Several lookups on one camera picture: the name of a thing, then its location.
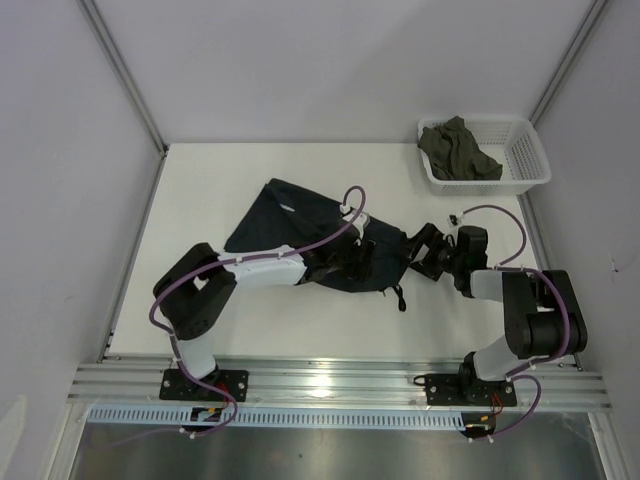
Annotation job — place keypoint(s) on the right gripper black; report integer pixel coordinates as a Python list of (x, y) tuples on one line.
[(425, 265)]

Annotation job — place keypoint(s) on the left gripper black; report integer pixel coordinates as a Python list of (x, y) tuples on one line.
[(357, 270)]

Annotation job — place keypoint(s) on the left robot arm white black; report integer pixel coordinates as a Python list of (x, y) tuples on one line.
[(194, 292)]

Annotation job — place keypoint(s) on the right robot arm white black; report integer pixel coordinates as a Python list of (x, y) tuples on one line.
[(541, 317)]

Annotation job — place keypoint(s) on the olive green shorts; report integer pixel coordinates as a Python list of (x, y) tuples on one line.
[(454, 154)]

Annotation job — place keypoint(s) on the white plastic basket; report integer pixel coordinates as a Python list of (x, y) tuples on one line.
[(512, 141)]

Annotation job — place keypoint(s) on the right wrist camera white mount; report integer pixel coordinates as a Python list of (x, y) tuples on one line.
[(455, 220)]

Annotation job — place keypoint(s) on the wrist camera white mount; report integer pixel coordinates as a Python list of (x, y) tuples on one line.
[(455, 220), (357, 221)]

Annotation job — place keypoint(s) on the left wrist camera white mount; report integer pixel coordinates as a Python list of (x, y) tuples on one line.
[(357, 221)]

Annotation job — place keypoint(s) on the aluminium mounting rail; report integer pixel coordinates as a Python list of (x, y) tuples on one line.
[(334, 383)]

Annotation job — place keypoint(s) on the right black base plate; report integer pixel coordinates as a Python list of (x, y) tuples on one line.
[(457, 390)]

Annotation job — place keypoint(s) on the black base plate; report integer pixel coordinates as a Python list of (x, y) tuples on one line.
[(457, 390), (176, 387)]

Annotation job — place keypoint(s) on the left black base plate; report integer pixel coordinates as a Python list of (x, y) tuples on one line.
[(176, 387)]

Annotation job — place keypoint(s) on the right aluminium frame post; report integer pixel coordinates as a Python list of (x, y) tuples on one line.
[(568, 60)]

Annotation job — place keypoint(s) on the aluminium frame post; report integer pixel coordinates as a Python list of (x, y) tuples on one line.
[(568, 60), (106, 41)]

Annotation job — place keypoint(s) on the white slotted cable duct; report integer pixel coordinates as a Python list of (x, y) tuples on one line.
[(277, 417)]

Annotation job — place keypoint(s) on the left aluminium frame post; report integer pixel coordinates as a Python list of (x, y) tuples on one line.
[(106, 41)]

